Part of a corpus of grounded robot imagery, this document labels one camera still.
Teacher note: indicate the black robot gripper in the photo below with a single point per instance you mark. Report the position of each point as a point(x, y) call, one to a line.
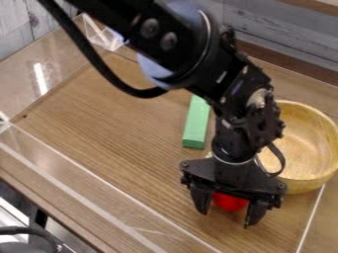
point(239, 180)

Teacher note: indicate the red plush strawberry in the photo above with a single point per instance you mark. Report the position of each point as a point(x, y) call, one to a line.
point(228, 203)

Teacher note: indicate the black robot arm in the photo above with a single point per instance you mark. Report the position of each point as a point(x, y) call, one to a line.
point(187, 53)

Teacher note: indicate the green foam block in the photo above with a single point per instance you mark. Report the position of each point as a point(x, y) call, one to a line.
point(195, 124)

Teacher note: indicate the wooden bowl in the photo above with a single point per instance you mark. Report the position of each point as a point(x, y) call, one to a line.
point(308, 146)

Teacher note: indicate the clear acrylic front barrier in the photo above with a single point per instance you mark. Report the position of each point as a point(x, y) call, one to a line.
point(107, 218)

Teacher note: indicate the black metal table frame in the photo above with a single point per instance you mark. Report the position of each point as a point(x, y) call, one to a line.
point(54, 231)

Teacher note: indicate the clear acrylic corner bracket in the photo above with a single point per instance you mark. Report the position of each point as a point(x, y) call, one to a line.
point(100, 35)

